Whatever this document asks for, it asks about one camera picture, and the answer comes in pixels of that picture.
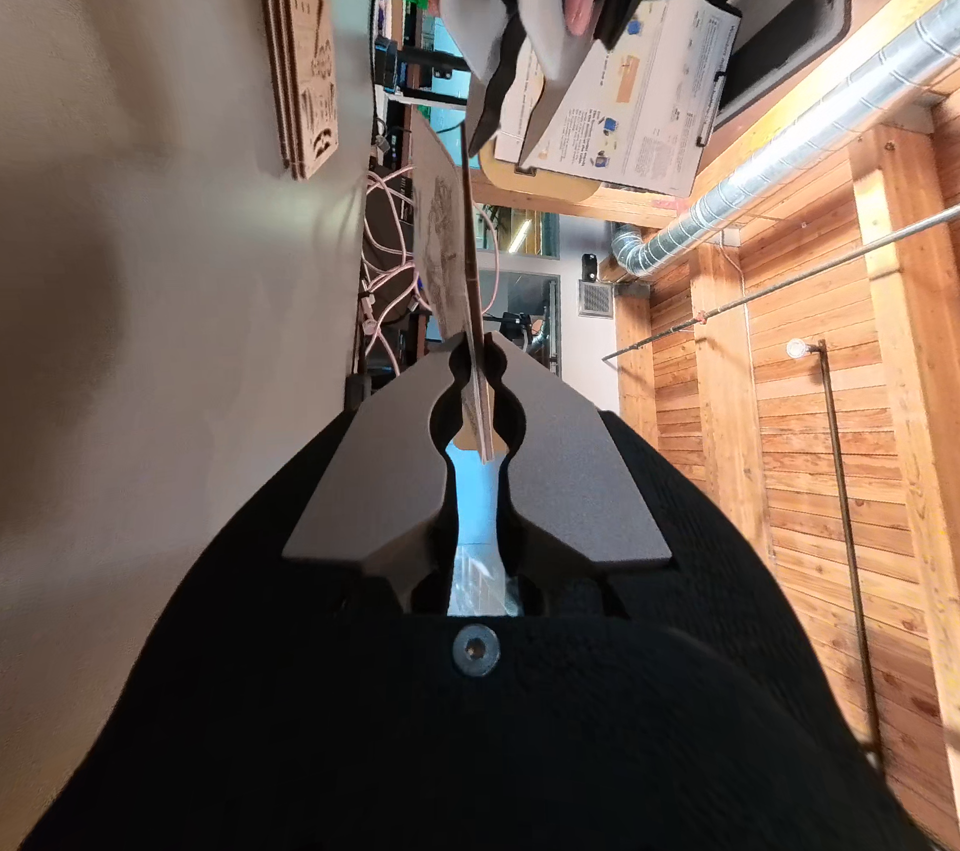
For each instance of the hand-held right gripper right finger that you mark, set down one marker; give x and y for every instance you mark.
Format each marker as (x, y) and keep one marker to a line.
(585, 491)

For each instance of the wooden board stand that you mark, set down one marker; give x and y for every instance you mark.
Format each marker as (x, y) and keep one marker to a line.
(555, 187)

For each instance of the white instruction booklet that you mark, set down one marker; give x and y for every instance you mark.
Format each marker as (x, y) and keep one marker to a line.
(442, 251)

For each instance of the stack of wooden sheets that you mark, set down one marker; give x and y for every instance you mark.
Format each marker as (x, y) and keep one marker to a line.
(300, 41)

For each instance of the thin metal rod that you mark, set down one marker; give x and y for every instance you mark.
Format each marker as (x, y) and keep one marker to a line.
(780, 286)

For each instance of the wall vent grille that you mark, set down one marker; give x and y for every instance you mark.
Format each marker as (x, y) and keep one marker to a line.
(596, 300)

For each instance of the printed instruction sheet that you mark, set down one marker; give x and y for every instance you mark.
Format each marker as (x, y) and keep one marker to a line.
(652, 108)

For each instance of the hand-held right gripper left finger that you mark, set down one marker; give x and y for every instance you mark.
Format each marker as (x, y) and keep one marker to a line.
(360, 491)

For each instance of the black wall speaker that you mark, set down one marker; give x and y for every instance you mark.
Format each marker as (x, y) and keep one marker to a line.
(591, 266)

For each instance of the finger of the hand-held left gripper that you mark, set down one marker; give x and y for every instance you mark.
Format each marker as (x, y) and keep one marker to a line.
(472, 18)
(544, 11)

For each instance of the pipe wall lamp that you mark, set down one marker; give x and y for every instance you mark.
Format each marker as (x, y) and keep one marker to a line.
(799, 347)

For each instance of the silver duct pipe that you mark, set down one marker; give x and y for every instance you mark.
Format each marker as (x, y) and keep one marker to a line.
(787, 153)

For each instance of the small black blue device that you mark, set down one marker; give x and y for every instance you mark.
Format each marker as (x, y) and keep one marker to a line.
(385, 67)

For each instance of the black tripod camera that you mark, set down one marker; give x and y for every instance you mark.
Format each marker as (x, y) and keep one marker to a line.
(517, 326)

